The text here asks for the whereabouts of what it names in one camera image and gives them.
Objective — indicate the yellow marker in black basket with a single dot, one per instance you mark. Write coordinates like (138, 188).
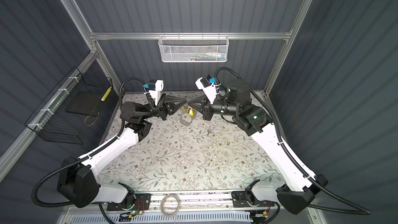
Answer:
(106, 94)

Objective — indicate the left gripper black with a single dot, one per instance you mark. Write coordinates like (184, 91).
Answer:
(164, 106)

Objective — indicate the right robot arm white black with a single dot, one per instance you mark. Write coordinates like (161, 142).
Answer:
(297, 192)

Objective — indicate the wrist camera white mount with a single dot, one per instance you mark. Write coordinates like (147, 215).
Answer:
(153, 89)
(210, 86)

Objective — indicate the tape roll clear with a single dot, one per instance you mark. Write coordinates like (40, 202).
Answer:
(170, 206)

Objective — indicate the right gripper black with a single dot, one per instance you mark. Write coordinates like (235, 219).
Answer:
(207, 108)

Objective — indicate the black wire basket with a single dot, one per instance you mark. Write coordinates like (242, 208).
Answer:
(52, 123)

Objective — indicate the items in white basket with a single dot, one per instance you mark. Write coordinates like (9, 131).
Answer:
(208, 56)

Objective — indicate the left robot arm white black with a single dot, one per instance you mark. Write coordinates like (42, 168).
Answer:
(79, 183)

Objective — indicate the black pad in basket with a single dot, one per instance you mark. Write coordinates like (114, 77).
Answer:
(86, 103)

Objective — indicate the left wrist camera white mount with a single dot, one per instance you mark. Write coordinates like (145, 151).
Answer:
(153, 89)

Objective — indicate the white wire mesh basket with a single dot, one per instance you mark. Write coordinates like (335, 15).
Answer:
(173, 49)

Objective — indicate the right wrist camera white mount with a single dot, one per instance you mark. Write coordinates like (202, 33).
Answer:
(210, 86)

